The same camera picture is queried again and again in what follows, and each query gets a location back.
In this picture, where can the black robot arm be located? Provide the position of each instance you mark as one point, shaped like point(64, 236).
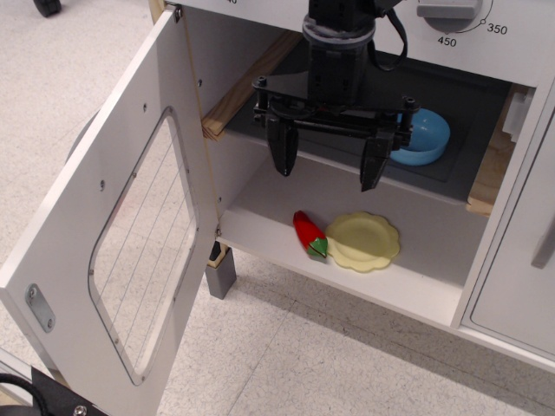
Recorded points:
point(347, 22)

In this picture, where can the grey cabinet leg cap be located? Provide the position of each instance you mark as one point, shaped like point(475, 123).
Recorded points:
point(220, 271)

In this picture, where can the black base plate with screw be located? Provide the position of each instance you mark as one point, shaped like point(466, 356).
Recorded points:
point(60, 400)

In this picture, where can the white oven door with window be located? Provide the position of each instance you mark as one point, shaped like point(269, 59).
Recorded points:
point(104, 278)

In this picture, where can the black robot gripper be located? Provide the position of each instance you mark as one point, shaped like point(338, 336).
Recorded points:
point(338, 94)

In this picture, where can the yellow scalloped plate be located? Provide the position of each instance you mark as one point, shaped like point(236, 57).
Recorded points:
point(362, 242)

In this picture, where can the light wooden corner post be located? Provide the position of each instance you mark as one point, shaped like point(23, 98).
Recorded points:
point(156, 8)

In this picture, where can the red toy chili pepper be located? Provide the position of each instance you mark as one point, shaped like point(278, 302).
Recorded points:
point(310, 236)

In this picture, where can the grey temperature knob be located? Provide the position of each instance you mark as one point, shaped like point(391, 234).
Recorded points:
point(448, 16)

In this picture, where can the grey right door handle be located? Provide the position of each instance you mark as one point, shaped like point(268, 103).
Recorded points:
point(545, 248)

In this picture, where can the blue plastic bowl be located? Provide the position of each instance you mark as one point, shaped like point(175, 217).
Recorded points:
point(430, 136)

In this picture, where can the white right cabinet door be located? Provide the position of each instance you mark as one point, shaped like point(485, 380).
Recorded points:
point(516, 260)

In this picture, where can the black caster wheel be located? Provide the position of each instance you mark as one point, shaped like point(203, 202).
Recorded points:
point(48, 8)

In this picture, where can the white toy kitchen cabinet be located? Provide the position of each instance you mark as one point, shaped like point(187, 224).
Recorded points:
point(492, 83)

